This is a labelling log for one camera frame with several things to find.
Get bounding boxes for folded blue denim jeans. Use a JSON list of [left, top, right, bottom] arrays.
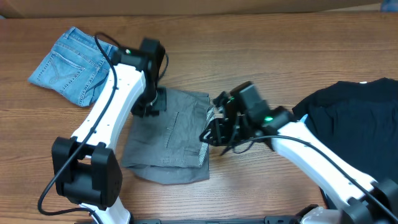
[[28, 27, 110, 107]]

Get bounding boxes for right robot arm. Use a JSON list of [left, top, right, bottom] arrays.
[[199, 82, 397, 224]]

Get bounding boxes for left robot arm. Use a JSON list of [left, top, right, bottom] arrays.
[[38, 38, 167, 223]]

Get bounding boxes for light blue garment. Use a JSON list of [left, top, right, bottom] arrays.
[[300, 114, 308, 123]]

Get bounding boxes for black t-shirt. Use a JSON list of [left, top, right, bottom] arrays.
[[292, 77, 398, 209]]

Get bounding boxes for grey shorts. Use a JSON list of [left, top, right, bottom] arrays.
[[121, 89, 214, 185]]

